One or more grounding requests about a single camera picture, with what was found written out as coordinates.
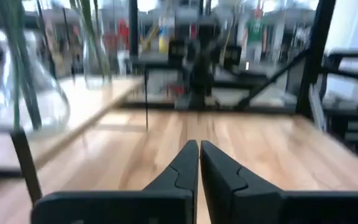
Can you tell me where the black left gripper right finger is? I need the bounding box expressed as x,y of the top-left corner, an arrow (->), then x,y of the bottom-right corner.
200,139 -> 358,224

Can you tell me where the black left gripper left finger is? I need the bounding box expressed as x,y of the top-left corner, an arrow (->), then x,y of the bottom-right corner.
30,139 -> 200,224

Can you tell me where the tall clear glass vase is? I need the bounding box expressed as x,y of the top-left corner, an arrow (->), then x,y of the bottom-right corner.
81,0 -> 114,91

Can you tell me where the bulbous clear glass vase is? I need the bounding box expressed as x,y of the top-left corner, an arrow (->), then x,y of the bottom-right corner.
0,27 -> 72,139

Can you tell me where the white artificial flower bunch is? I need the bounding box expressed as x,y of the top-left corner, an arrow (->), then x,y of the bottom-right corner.
14,0 -> 44,131

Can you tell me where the blue artificial flower stem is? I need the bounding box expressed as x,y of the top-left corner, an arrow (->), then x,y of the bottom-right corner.
0,0 -> 23,131

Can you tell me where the person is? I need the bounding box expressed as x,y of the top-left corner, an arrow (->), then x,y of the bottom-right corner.
242,7 -> 269,65

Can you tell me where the wooden shelf black metal frame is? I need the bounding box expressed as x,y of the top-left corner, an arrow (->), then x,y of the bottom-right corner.
0,67 -> 150,206

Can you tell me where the black metal rig frame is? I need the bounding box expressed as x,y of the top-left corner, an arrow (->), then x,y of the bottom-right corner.
126,0 -> 358,156

